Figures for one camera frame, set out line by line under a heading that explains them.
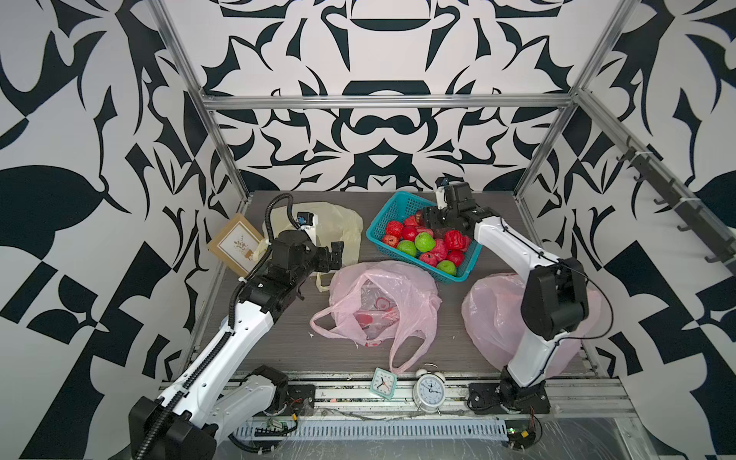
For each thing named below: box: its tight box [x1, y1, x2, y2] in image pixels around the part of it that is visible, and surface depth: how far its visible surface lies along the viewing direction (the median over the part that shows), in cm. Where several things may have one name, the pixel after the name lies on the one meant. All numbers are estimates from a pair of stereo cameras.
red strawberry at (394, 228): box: [385, 220, 405, 239], surface depth 104 cm
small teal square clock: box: [369, 367, 398, 401], surface depth 77 cm
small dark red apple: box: [446, 249, 465, 268], surface depth 98 cm
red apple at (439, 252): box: [431, 237, 447, 262], surface depth 99 cm
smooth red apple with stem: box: [381, 233, 400, 249], surface depth 101 cm
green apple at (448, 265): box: [437, 259, 458, 276], surface depth 95 cm
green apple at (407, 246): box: [396, 239, 417, 257], surface depth 98 cm
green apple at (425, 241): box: [414, 231, 437, 253], surface depth 98 cm
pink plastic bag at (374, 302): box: [309, 260, 442, 375], surface depth 81 cm
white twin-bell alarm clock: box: [412, 362, 446, 416], surface depth 74 cm
